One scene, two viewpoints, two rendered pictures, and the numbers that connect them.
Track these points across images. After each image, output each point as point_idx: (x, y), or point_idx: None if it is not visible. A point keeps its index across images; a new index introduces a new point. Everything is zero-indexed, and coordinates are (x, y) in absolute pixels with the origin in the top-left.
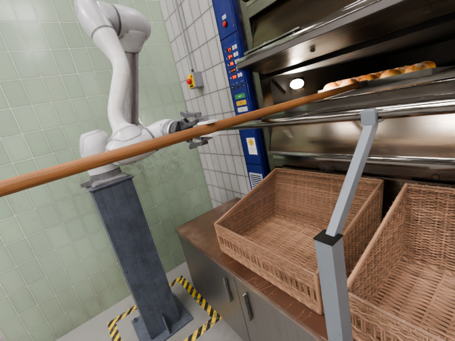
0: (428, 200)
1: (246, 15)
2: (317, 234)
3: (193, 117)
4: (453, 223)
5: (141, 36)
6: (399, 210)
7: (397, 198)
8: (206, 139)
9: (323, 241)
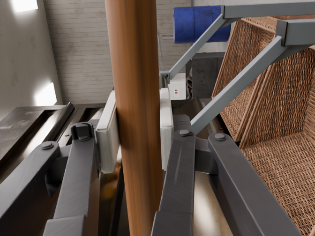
0: (303, 232)
1: None
2: (285, 32)
3: (55, 149)
4: (314, 210)
5: None
6: None
7: (311, 231)
8: (189, 121)
9: (281, 20)
